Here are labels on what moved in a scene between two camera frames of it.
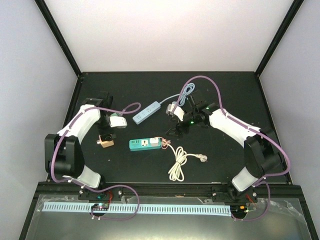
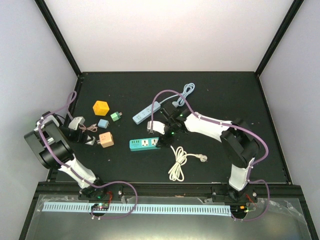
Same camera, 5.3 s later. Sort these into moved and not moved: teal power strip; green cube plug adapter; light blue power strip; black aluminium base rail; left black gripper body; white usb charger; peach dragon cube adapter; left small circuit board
Moved: left black gripper body; white usb charger
Not moved: light blue power strip; left small circuit board; black aluminium base rail; teal power strip; peach dragon cube adapter; green cube plug adapter
